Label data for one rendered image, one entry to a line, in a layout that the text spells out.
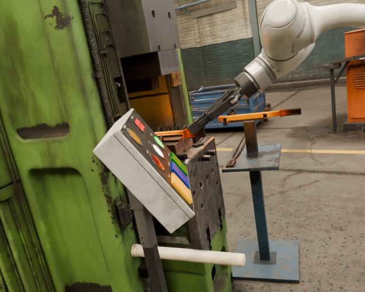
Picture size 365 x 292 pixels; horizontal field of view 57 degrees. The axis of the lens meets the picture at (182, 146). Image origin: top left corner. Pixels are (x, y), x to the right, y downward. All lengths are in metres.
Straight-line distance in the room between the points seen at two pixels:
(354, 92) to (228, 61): 5.54
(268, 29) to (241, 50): 8.82
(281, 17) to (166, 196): 0.49
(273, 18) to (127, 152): 0.46
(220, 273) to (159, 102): 0.98
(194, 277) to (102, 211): 0.59
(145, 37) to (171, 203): 0.72
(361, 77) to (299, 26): 4.01
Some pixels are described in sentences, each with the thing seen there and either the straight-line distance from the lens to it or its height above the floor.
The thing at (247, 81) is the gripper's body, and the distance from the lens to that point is 1.01.
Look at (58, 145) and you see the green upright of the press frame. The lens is 1.33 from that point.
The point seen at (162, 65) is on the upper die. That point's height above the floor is 1.31.
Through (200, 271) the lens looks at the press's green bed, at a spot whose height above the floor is 0.38.
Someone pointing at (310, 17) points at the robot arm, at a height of 1.37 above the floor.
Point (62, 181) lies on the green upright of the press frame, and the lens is 1.46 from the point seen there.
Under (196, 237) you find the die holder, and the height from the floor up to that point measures 0.56.
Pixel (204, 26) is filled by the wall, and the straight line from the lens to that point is 10.18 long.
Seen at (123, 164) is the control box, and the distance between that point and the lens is 0.79.
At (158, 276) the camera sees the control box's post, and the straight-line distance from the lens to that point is 1.12.
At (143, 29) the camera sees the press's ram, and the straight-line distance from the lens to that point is 1.34.
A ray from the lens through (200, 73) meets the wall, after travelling 10.36.
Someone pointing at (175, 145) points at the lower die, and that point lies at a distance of 1.42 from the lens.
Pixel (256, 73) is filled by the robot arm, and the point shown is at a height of 1.25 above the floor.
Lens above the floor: 1.34
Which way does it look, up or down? 15 degrees down
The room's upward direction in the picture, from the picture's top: 10 degrees counter-clockwise
